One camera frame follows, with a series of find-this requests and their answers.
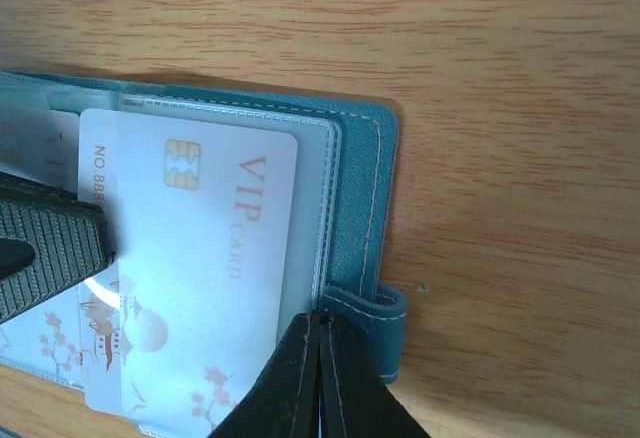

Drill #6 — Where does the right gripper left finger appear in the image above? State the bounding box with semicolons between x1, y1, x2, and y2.
211;312;320;438

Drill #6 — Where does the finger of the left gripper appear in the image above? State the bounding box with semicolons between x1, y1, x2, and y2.
1;173;115;323

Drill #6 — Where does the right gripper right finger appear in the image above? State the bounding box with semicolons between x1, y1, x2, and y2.
319;315;428;438

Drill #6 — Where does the white floral VIP card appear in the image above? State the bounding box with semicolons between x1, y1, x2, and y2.
78;109;298;430

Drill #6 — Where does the teal leather card holder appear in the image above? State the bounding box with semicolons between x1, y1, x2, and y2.
0;68;409;438

